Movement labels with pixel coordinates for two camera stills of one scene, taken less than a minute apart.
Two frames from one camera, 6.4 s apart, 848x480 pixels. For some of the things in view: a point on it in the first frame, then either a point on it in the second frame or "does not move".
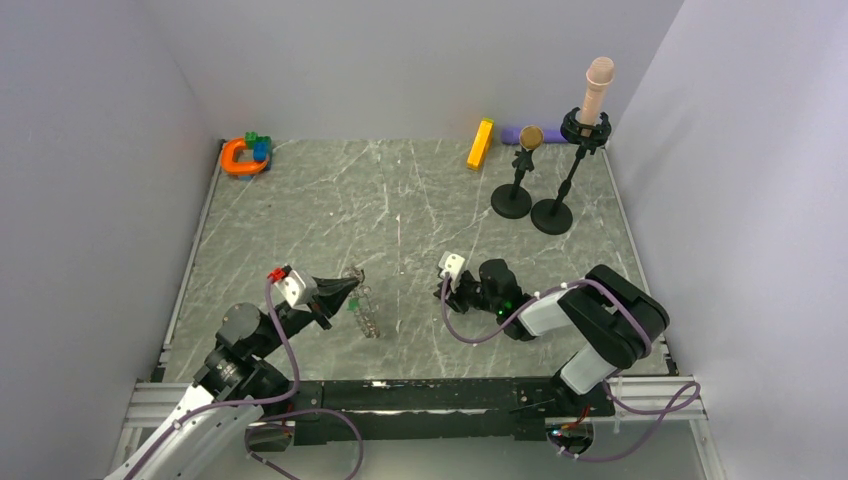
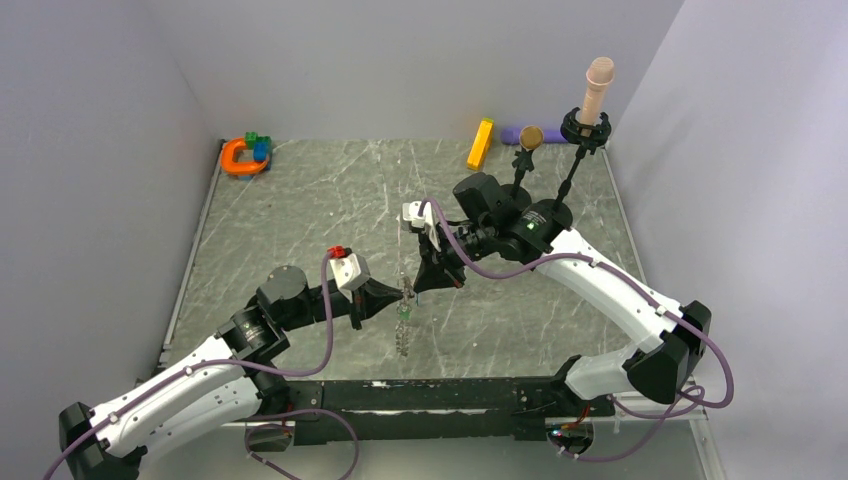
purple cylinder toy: x=513 y=136 does not move
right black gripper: x=455 y=297 → x=435 y=270
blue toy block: x=260 y=150 does not move
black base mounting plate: x=379 y=413 does not move
